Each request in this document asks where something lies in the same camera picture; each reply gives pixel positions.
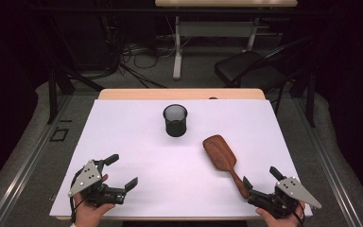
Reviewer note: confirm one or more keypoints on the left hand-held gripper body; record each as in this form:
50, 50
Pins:
91, 186

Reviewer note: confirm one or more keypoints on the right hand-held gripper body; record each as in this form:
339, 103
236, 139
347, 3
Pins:
291, 189

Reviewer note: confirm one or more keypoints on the brown wooden spatula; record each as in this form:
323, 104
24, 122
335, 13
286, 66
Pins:
220, 153

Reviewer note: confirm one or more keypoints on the black mesh pen holder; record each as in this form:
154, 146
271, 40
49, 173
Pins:
176, 127

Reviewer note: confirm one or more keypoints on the person's left hand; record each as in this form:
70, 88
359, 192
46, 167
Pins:
88, 216

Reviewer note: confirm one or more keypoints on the person's right hand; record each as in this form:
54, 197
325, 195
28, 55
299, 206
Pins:
283, 222

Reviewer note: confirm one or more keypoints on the black metal stand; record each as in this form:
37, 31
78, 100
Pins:
311, 101
52, 94

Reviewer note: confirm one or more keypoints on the light wooden table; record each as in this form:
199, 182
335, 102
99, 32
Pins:
182, 94

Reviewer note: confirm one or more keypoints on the black folding chair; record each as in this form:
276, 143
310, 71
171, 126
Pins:
242, 67

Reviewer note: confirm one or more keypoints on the black horizontal bar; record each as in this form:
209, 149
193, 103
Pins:
107, 10

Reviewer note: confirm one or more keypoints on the white-legged desk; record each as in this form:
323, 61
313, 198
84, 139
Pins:
217, 29

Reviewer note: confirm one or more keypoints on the aluminium floor rail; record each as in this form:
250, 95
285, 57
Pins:
329, 170
25, 168

